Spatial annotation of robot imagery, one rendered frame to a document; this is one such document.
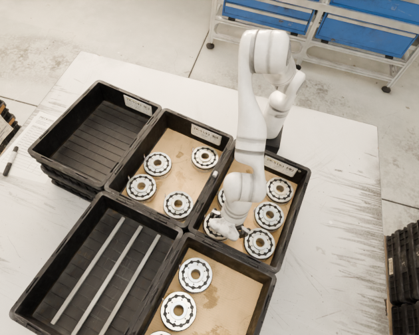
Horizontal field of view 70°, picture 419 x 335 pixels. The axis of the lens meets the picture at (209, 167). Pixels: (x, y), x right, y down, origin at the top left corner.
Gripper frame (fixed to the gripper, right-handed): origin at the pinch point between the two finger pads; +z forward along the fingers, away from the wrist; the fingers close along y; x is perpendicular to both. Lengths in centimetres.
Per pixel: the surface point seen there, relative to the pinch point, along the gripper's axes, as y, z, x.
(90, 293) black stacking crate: 24.8, 2.6, 37.8
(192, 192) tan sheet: 17.6, 2.3, -6.6
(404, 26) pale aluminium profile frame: -34, 26, -218
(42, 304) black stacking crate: 34, 3, 47
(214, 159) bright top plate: 17.5, -0.6, -21.7
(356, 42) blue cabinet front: -10, 48, -215
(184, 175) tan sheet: 23.9, 2.3, -11.0
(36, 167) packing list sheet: 80, 15, 13
